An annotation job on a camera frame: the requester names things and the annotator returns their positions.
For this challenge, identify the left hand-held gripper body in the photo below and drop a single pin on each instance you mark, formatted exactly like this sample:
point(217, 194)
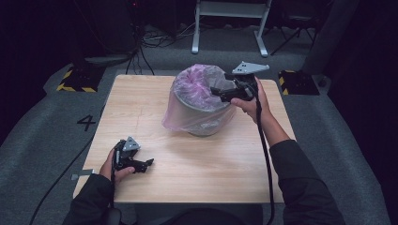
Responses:
point(125, 157)

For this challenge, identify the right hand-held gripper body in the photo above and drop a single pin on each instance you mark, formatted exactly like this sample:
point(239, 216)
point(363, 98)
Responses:
point(247, 89)

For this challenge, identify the pink plastic bag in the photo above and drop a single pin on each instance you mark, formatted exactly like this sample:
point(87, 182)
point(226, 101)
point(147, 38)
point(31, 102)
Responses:
point(187, 90)

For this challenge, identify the green plastic bucket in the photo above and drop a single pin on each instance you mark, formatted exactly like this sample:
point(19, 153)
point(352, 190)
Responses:
point(200, 123)

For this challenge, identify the person's right hand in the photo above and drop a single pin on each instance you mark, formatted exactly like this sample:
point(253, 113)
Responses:
point(252, 108)

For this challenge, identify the person's left hand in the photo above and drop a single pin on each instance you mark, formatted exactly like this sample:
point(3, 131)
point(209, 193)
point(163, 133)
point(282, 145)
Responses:
point(108, 170)

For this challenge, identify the black yellow striped base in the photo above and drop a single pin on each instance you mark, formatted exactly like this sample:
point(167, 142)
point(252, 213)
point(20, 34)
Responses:
point(298, 82)
point(79, 79)

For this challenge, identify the person's lap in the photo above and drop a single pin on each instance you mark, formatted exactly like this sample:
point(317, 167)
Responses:
point(206, 217)

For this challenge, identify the white metal stand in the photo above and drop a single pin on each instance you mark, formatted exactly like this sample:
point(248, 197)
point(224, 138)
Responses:
point(231, 9)

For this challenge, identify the black tripod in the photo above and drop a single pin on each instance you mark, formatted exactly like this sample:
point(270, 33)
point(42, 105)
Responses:
point(297, 25)

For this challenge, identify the grey curtain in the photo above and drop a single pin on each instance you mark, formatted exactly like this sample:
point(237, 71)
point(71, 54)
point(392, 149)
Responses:
point(331, 34)

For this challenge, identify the dark equipment stand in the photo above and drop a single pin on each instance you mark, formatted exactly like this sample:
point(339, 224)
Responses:
point(109, 34)

